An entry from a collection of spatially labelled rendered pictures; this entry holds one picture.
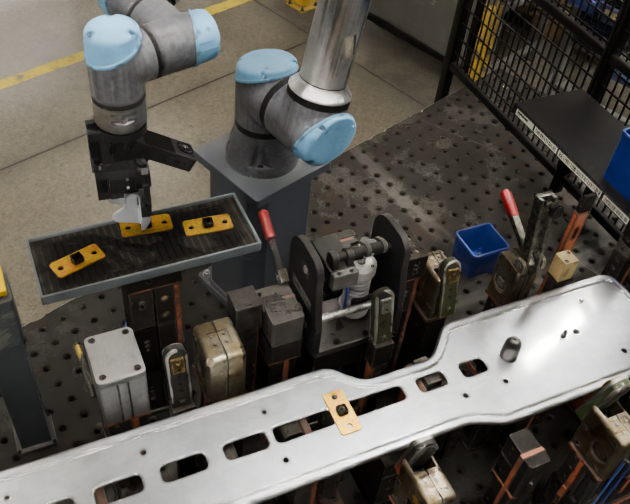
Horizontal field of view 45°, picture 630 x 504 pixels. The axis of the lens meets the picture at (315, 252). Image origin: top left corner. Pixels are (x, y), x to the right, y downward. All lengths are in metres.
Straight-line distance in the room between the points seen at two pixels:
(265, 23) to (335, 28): 3.02
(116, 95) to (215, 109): 2.54
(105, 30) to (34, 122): 2.56
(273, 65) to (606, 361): 0.82
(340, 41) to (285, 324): 0.48
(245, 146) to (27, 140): 2.09
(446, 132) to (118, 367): 1.50
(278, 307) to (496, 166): 1.18
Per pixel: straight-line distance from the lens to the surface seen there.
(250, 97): 1.44
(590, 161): 1.90
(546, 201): 1.45
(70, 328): 1.81
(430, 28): 3.89
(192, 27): 1.12
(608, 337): 1.55
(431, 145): 2.36
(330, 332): 1.44
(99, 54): 1.06
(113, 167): 1.17
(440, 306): 1.46
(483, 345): 1.44
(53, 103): 3.71
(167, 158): 1.19
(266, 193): 1.50
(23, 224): 3.11
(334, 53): 1.30
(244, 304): 1.30
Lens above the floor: 2.09
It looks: 45 degrees down
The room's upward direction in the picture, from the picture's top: 7 degrees clockwise
